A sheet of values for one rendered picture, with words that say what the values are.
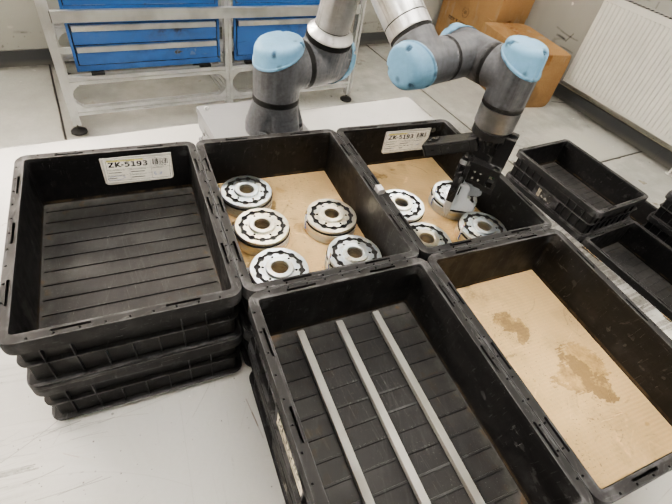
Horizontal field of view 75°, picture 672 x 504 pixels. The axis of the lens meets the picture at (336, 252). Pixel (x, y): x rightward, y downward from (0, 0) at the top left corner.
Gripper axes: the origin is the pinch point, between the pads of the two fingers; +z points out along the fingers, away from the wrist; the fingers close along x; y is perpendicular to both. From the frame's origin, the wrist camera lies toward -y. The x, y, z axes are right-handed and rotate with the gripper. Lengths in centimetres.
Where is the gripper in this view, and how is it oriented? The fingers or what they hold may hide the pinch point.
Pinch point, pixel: (447, 204)
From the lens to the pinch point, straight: 100.8
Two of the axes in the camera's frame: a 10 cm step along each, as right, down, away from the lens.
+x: 4.8, -5.8, 6.6
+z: -1.4, 6.9, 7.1
